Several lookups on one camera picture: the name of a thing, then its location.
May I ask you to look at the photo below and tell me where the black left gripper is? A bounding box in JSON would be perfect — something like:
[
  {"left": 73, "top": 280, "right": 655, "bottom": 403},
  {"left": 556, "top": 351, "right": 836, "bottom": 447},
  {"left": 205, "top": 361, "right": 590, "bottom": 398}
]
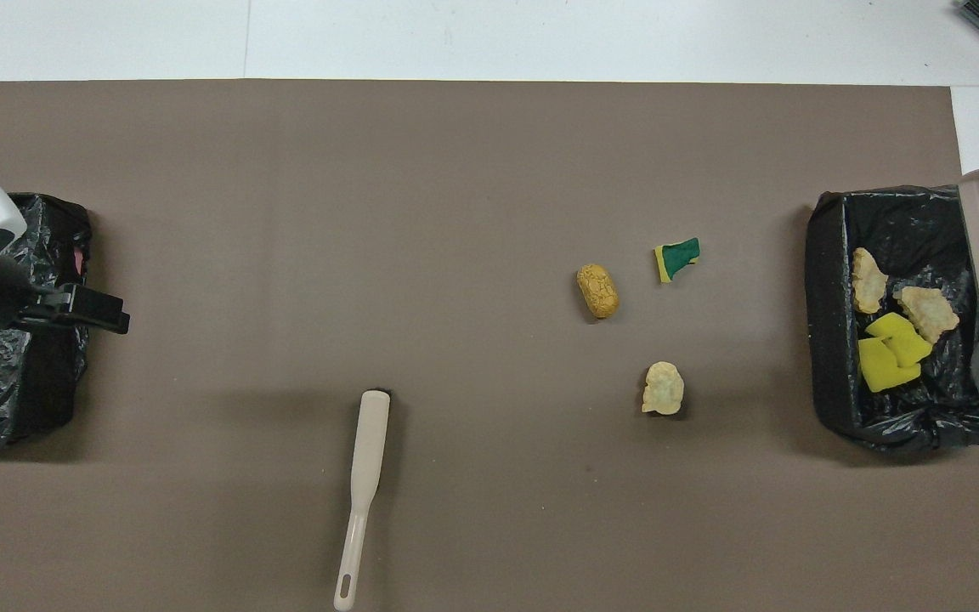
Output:
[{"left": 18, "top": 283, "right": 131, "bottom": 335}]

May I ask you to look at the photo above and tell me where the beige handled black bristle brush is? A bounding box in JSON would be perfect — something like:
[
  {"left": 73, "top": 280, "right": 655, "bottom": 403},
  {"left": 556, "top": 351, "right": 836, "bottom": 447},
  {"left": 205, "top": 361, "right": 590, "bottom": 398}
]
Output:
[{"left": 333, "top": 389, "right": 392, "bottom": 612}]

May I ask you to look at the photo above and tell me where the brown crackled bread roll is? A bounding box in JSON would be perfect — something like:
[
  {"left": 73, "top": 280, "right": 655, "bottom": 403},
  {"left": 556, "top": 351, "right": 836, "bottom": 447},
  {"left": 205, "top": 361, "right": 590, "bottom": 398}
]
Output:
[{"left": 575, "top": 263, "right": 620, "bottom": 320}]

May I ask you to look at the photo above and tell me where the pale round bread piece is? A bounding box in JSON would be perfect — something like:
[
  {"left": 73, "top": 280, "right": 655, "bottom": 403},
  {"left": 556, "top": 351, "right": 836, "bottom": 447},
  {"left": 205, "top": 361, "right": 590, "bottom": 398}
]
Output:
[{"left": 641, "top": 361, "right": 685, "bottom": 417}]

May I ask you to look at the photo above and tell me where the green and yellow sponge piece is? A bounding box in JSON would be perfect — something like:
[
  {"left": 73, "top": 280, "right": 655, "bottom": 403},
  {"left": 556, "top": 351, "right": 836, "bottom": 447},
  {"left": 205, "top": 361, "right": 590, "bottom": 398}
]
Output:
[{"left": 654, "top": 237, "right": 701, "bottom": 285}]

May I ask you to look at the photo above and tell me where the striped orange croissant piece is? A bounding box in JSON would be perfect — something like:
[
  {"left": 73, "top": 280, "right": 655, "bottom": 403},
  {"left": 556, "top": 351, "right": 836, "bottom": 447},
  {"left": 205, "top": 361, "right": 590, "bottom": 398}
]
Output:
[{"left": 850, "top": 246, "right": 891, "bottom": 315}]

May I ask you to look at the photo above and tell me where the pale greenish bread chunk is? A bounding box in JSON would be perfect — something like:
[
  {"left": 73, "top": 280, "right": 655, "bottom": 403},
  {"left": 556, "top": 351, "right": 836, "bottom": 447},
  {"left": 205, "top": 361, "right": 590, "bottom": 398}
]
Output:
[{"left": 892, "top": 286, "right": 961, "bottom": 344}]

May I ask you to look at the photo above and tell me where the bin lined with black bag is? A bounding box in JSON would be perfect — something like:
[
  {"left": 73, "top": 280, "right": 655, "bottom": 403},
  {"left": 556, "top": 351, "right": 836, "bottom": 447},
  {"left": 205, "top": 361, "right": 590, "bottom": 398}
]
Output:
[
  {"left": 0, "top": 192, "right": 93, "bottom": 450},
  {"left": 804, "top": 184, "right": 979, "bottom": 451}
]

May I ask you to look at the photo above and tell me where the brown paper table mat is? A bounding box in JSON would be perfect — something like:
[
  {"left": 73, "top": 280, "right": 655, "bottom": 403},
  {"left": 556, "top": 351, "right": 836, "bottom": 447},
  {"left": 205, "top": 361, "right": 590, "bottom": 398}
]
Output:
[{"left": 0, "top": 79, "right": 979, "bottom": 612}]

